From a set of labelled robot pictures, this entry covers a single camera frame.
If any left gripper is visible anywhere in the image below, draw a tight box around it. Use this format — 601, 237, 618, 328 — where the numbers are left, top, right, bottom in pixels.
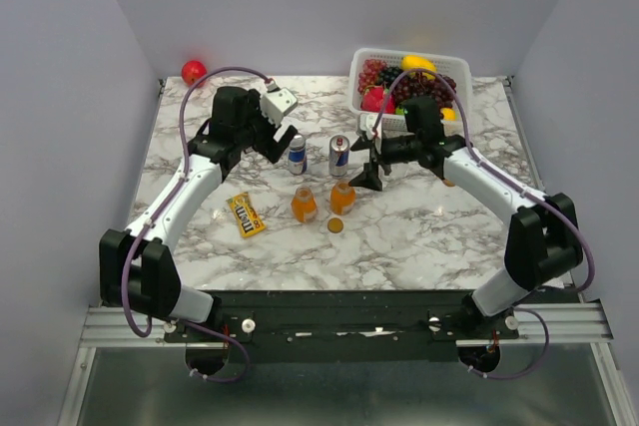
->
236, 90, 298, 164

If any orange juice bottle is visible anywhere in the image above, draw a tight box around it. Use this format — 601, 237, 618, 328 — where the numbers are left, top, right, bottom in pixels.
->
329, 181, 356, 215
291, 187, 318, 223

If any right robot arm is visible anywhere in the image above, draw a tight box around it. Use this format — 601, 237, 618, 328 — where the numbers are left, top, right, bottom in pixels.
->
350, 97, 584, 338

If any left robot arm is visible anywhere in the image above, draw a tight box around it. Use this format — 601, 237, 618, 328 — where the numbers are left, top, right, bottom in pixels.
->
99, 84, 298, 341

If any blue energy can left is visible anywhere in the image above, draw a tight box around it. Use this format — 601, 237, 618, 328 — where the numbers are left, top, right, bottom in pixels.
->
288, 134, 308, 176

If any blue silver energy can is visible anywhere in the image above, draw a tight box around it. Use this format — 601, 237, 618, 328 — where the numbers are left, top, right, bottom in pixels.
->
328, 135, 350, 178

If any red dragon fruit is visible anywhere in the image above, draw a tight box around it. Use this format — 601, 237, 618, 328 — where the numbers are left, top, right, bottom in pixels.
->
360, 86, 395, 115

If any yellow candy packet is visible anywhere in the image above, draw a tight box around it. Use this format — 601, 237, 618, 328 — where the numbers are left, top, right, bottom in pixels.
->
227, 192, 266, 238

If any light red grape bunch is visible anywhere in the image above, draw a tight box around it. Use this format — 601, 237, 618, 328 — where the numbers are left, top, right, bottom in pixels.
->
357, 59, 386, 95

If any black grape bunch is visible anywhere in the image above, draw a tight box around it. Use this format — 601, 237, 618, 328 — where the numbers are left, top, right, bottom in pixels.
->
375, 67, 402, 88

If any dark red grape bunch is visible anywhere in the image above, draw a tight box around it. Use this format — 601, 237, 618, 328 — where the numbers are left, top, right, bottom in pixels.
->
392, 73, 453, 109

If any red apple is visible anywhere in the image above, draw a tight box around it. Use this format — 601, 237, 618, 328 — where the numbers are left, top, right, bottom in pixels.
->
181, 60, 208, 88

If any white plastic fruit basket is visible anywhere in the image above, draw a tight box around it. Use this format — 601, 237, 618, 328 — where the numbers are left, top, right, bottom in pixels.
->
347, 47, 473, 134

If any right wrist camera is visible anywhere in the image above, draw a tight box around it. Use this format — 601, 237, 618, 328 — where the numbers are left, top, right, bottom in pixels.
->
356, 113, 381, 141

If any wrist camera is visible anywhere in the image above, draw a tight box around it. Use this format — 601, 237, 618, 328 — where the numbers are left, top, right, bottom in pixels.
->
356, 113, 381, 141
260, 88, 299, 128

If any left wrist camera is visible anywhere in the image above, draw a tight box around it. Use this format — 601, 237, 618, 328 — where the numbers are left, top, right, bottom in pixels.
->
260, 88, 299, 128

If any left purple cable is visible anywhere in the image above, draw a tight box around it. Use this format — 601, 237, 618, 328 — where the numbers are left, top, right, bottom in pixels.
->
121, 65, 276, 385

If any purple cable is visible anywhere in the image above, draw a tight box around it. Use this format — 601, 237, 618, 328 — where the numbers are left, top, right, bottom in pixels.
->
121, 65, 276, 385
371, 67, 596, 380

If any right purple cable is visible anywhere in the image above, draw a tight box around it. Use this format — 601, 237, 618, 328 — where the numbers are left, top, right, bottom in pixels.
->
371, 67, 596, 380

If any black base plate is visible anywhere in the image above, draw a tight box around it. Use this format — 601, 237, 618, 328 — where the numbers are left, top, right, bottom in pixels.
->
165, 290, 523, 372

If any aluminium rail frame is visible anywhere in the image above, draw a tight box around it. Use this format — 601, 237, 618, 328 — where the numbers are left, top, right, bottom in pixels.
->
59, 292, 638, 425

